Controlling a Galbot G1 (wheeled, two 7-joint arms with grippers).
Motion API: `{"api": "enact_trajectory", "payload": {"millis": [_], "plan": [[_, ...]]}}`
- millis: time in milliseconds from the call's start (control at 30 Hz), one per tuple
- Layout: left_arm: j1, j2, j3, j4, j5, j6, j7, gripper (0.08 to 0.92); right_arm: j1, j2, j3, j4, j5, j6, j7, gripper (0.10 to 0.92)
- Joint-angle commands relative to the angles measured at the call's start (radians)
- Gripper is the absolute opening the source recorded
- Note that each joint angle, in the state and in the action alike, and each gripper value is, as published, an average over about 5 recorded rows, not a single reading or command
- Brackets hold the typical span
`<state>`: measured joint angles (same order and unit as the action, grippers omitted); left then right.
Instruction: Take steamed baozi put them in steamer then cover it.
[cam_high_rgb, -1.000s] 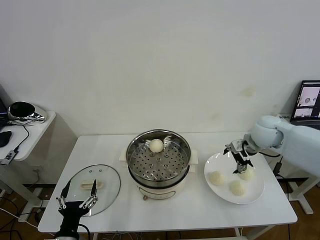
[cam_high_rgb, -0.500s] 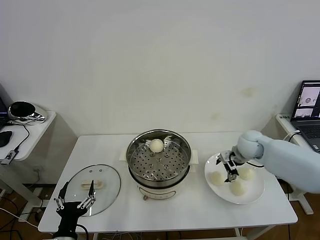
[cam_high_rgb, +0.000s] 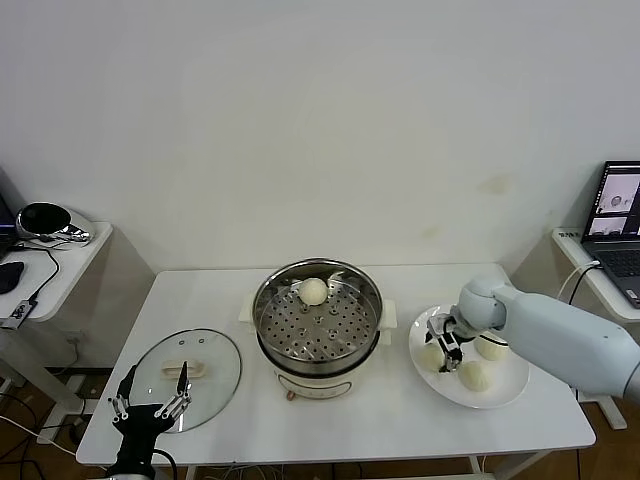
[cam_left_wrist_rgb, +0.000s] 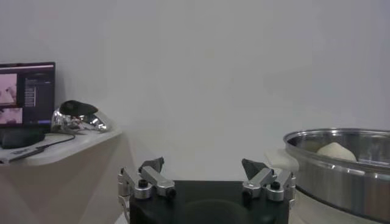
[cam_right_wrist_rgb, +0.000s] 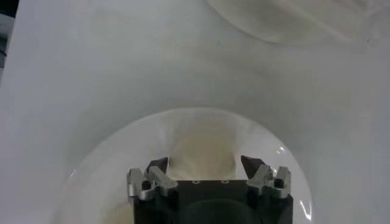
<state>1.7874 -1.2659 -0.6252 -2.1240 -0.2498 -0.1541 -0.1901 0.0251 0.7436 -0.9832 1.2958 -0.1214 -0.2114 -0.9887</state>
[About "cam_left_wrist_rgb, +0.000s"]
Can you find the stainless steel steamer basket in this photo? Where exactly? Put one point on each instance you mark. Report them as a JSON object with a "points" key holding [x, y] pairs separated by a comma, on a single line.
{"points": [[341, 188]]}

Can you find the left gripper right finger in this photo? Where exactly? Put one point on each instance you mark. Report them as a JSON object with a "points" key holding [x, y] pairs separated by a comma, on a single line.
{"points": [[262, 179]]}

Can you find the black computer mouse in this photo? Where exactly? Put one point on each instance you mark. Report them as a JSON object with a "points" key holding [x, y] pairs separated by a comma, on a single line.
{"points": [[21, 138]]}

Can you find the grey usb hub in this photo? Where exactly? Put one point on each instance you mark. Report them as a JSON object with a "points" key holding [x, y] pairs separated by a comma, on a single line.
{"points": [[21, 153]]}

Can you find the white beige side table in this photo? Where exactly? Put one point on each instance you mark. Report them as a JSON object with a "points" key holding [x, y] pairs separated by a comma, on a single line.
{"points": [[67, 182]]}

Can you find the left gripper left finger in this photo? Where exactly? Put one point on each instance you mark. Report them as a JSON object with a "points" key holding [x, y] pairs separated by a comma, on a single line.
{"points": [[158, 179]]}

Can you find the white steamed baozi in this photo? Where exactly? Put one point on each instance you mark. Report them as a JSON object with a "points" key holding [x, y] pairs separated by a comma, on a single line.
{"points": [[335, 151]]}

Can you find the laptop with purple screen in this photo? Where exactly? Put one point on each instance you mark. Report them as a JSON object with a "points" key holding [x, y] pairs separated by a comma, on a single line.
{"points": [[36, 94]]}

